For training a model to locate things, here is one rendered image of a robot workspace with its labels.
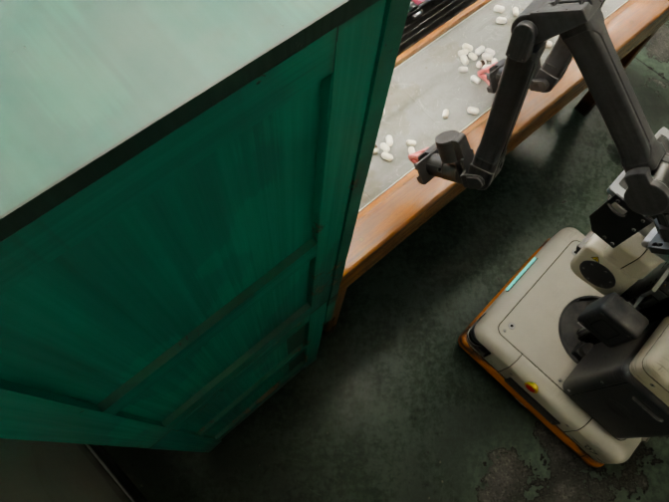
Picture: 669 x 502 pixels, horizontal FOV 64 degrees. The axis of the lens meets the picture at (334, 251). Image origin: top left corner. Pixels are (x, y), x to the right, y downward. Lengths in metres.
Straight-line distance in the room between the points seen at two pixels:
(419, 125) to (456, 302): 0.87
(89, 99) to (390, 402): 1.86
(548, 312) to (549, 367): 0.20
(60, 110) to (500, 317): 1.76
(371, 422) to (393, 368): 0.22
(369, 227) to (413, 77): 0.56
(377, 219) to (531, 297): 0.80
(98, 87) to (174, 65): 0.05
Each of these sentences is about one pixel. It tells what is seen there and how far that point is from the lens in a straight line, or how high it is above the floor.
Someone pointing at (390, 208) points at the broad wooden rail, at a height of 0.76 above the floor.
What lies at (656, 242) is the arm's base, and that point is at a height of 1.16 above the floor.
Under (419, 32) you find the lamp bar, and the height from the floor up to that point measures 1.07.
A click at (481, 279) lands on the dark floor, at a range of 2.34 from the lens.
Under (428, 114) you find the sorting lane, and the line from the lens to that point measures 1.72.
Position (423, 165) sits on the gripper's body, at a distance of 1.39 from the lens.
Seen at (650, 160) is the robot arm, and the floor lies 1.30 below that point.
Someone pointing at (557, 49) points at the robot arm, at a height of 1.02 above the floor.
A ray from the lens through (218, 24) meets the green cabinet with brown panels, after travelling 0.44.
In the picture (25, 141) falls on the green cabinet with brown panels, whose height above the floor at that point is 1.79.
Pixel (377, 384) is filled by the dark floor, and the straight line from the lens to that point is 2.14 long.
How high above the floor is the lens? 2.10
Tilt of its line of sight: 68 degrees down
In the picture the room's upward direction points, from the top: 10 degrees clockwise
